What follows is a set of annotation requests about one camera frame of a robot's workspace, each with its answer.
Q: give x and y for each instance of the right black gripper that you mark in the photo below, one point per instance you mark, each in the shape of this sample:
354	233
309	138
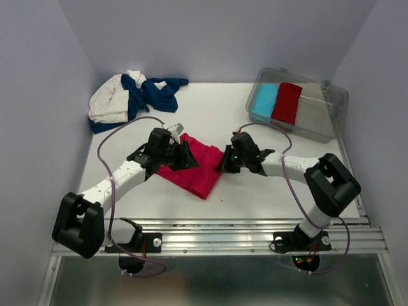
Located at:
224	166

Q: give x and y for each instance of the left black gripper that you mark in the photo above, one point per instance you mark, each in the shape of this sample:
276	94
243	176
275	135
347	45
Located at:
185	161

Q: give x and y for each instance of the pink t shirt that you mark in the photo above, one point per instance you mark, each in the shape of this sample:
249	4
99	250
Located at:
198	181

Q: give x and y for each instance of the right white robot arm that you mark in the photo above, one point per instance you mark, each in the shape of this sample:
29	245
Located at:
330	183

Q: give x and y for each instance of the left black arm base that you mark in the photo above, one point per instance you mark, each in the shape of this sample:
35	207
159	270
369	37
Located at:
144	243

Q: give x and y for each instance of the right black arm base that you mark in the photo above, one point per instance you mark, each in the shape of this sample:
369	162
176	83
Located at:
291	241

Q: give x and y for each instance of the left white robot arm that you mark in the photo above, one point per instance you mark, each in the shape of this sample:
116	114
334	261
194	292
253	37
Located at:
80	224

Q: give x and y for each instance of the navy blue t shirt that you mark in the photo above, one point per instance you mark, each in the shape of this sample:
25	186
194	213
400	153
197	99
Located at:
153	95

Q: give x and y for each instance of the rolled dark red t shirt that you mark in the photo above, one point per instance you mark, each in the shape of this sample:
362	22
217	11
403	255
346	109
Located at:
286	105

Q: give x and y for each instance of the rolled cyan t shirt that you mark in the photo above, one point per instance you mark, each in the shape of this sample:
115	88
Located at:
265	100

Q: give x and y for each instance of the white t shirt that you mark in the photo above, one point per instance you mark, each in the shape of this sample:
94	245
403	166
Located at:
108	102

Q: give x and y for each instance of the clear plastic bin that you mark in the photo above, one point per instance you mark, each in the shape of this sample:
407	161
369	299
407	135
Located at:
321	110

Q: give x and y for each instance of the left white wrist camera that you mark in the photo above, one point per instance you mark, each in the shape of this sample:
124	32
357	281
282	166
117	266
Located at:
175	129

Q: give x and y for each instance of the aluminium mounting rail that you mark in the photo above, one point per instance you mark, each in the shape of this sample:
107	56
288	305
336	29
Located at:
231	237

